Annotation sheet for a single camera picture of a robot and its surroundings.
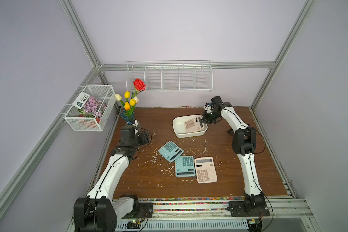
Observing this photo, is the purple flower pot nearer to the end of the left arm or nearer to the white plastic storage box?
the end of the left arm

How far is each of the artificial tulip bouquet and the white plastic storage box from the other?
1.03 feet

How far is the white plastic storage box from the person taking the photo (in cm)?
→ 102

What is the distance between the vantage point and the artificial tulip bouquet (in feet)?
2.74

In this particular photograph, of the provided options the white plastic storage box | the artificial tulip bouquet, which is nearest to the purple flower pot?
the artificial tulip bouquet

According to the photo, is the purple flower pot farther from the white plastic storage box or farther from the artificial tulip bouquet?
the white plastic storage box

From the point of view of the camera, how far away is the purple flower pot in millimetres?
724
